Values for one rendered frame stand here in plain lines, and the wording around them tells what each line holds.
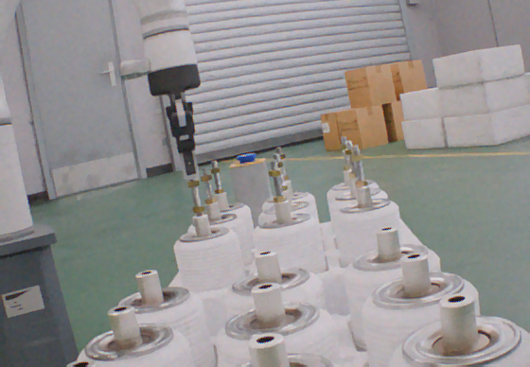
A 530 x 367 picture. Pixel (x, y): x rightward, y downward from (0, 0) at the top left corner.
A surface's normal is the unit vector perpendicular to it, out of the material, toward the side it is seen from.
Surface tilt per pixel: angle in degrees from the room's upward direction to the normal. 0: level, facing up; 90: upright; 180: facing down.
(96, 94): 90
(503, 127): 90
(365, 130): 90
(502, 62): 90
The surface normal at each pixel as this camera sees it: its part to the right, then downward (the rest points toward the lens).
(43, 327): 0.44, 0.00
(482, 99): -0.87, 0.20
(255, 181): -0.05, 0.09
